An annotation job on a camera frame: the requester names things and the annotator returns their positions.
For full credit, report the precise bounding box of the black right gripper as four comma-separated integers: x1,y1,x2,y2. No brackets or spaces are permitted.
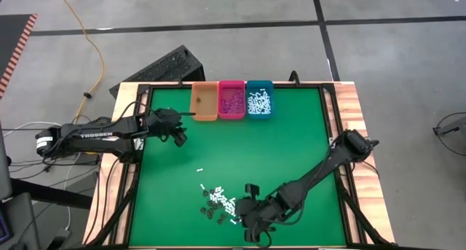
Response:
234,184,283,243

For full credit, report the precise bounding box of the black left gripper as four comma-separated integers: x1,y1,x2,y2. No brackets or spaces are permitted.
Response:
147,108,197,148

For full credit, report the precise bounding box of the orange plastic bin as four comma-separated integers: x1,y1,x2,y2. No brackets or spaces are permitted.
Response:
189,82,219,122

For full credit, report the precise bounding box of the black mesh computer case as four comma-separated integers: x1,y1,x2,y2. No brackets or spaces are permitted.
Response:
108,44,207,98

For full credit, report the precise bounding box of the pink plastic bin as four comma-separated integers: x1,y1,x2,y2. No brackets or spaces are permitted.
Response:
217,80,247,120

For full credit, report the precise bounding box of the wooden table border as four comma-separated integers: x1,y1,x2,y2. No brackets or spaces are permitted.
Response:
82,81,396,249

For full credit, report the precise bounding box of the blue plastic bin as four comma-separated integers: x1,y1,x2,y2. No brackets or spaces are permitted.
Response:
245,80,275,120

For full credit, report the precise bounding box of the grey equipment cabinet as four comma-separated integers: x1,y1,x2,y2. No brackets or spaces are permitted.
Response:
0,122,43,250

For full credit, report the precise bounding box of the black mat orange striped edge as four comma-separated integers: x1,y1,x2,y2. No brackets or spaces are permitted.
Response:
0,13,39,98

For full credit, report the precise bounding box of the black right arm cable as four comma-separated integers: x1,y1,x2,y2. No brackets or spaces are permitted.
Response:
260,227,274,248

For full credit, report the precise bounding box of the yellow extension cable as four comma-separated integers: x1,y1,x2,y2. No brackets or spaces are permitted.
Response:
53,0,106,120

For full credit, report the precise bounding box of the white cable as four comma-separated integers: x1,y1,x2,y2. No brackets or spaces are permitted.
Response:
63,151,83,231

